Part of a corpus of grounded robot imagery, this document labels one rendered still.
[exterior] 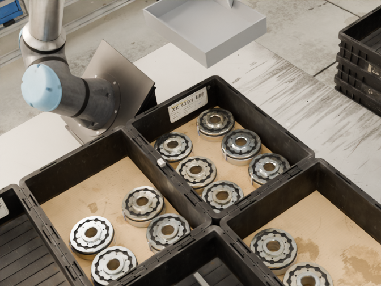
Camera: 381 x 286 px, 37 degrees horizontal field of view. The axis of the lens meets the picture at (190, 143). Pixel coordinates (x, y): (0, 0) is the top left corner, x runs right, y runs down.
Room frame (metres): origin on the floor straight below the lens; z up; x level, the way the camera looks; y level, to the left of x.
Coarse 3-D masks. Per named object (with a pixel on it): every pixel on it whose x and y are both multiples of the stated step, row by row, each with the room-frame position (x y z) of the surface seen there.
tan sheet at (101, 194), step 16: (128, 160) 1.04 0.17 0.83; (96, 176) 1.00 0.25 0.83; (112, 176) 0.99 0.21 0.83; (128, 176) 0.98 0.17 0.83; (144, 176) 0.97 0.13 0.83; (64, 192) 0.96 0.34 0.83; (80, 192) 0.95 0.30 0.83; (96, 192) 0.94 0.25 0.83; (112, 192) 0.94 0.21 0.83; (48, 208) 0.92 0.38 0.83; (64, 208) 0.91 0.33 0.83; (80, 208) 0.90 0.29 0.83; (96, 208) 0.89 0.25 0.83; (112, 208) 0.89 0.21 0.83; (64, 224) 0.86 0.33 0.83; (112, 224) 0.84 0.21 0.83; (128, 224) 0.83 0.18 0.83; (64, 240) 0.81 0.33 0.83; (128, 240) 0.78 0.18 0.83; (144, 240) 0.78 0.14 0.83; (144, 256) 0.73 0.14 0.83
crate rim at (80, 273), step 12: (108, 132) 1.05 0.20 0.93; (84, 144) 1.02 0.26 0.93; (72, 156) 0.99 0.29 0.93; (48, 168) 0.96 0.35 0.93; (156, 168) 0.91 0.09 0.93; (24, 180) 0.93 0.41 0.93; (168, 180) 0.86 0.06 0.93; (24, 192) 0.89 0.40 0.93; (180, 192) 0.82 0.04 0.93; (36, 204) 0.86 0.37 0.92; (192, 204) 0.78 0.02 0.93; (204, 216) 0.75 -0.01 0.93; (48, 228) 0.78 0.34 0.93; (204, 228) 0.72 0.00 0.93; (60, 240) 0.74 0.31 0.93; (180, 240) 0.70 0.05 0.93; (168, 252) 0.67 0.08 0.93; (72, 264) 0.67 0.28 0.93; (144, 264) 0.65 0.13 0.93; (84, 276) 0.64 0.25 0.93; (120, 276) 0.63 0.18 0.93
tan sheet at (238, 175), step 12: (192, 120) 1.15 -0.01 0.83; (180, 132) 1.11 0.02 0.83; (192, 132) 1.11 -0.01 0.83; (204, 144) 1.06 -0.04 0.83; (216, 144) 1.05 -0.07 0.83; (204, 156) 1.01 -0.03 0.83; (216, 156) 1.01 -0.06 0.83; (228, 168) 0.96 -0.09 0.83; (240, 168) 0.95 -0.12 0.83; (228, 180) 0.92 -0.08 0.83; (240, 180) 0.91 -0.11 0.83
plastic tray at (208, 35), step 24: (168, 0) 1.38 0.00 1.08; (192, 0) 1.41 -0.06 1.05; (216, 0) 1.38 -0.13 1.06; (168, 24) 1.32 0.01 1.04; (192, 24) 1.30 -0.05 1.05; (216, 24) 1.28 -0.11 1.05; (240, 24) 1.26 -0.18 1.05; (264, 24) 1.21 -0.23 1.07; (192, 48) 1.16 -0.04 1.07; (216, 48) 1.13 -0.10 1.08; (240, 48) 1.17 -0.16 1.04
